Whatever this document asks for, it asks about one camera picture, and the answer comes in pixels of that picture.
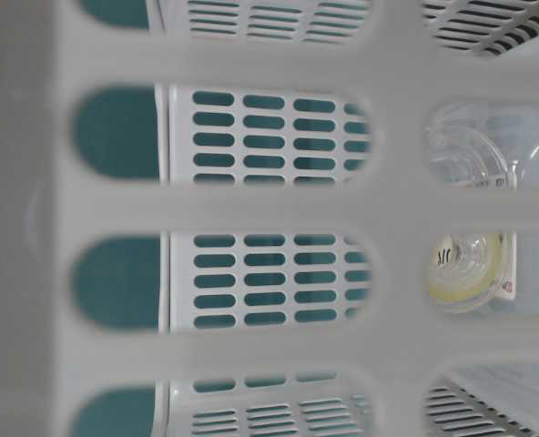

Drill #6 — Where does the white plastic shopping basket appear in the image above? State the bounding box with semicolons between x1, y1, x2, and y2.
0;1;539;436

